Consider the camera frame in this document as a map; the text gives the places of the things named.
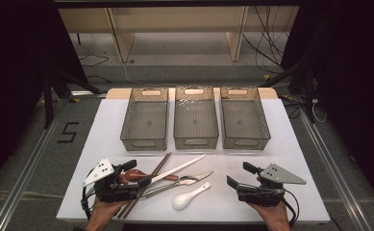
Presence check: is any metal table knife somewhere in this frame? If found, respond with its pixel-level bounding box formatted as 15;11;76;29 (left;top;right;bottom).
142;170;214;199

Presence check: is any bundle of black cables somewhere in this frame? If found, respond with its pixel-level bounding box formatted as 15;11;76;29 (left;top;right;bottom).
241;6;292;67

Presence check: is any person's right hand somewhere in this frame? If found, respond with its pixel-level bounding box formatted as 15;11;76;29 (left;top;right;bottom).
248;203;291;231

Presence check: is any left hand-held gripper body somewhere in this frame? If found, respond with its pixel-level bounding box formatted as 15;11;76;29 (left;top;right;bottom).
82;158;141;204

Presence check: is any smoky transparent plastic bin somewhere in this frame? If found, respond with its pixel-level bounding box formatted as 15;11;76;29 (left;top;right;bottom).
173;86;220;150
120;87;169;152
220;87;271;151

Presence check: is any hand-held gripper cable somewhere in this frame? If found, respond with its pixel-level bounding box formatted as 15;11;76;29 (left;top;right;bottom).
279;188;300;227
80;185;97;220

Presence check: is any black floor cable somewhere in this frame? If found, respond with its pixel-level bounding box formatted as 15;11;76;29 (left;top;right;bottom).
78;52;111;68
87;75;112;85

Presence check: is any brown wooden chopstick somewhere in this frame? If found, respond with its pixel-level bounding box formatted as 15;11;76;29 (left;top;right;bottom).
116;153;169;218
121;152;172;219

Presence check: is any left hand-held gripper cable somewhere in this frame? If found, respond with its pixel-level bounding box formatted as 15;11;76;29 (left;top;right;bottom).
80;185;97;220

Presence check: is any black metal stand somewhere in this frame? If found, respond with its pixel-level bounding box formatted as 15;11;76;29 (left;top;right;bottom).
41;68;102;129
260;57;317;124

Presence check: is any aluminium floor rail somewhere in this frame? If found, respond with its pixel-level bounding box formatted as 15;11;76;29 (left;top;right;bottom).
298;109;373;231
0;99;77;231

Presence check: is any white floor cable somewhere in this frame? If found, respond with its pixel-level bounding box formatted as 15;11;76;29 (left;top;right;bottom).
120;62;176;89

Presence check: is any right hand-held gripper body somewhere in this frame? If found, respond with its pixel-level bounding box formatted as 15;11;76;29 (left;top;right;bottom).
236;163;308;207

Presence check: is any short aluminium rail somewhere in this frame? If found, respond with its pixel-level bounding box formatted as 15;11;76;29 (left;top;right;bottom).
70;90;107;97

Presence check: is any white ceramic spoon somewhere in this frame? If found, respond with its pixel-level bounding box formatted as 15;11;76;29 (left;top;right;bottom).
170;181;212;212

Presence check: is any thin white cable loop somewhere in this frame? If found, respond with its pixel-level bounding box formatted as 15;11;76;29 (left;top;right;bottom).
312;104;327;123

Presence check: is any person's left hand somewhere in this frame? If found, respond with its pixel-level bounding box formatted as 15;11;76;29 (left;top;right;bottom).
85;200;128;231

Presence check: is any beige wooden desk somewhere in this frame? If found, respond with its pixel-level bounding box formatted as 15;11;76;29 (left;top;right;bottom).
58;6;299;64

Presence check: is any right hand-held gripper cable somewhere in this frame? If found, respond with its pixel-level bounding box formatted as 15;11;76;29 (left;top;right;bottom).
279;188;300;227

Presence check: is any black curtain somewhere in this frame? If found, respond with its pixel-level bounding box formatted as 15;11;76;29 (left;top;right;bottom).
282;0;374;213
0;0;89;196

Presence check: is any metal spoon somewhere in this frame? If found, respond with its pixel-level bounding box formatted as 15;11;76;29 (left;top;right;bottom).
141;175;198;199

